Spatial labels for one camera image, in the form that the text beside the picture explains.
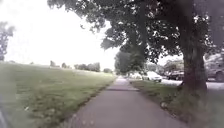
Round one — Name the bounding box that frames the small leafy tree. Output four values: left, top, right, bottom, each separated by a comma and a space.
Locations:
114, 44, 148, 77

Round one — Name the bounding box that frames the distant row of trees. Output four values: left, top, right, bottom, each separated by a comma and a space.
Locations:
49, 60, 114, 74

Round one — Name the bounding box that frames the white car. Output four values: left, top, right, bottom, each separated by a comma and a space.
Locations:
142, 71, 163, 83

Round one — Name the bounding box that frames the grey paved footpath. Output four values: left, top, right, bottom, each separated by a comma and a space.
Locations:
62, 77, 190, 128

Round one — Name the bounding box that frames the grey asphalt road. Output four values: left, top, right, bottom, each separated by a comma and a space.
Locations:
159, 78, 224, 91

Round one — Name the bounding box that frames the dark car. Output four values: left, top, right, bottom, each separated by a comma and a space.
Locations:
165, 69, 185, 81

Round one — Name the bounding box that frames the green grass field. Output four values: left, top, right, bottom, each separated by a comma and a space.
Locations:
0, 61, 118, 128

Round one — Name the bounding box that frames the large thick-trunked tree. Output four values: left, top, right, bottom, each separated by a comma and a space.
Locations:
47, 0, 224, 92

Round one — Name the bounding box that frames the grass verge strip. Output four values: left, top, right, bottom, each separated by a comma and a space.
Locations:
129, 79, 224, 128

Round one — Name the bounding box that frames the grey car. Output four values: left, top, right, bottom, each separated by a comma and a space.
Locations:
203, 53, 224, 83

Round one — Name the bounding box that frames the tall thin tree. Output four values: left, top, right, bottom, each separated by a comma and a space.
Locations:
0, 21, 16, 62

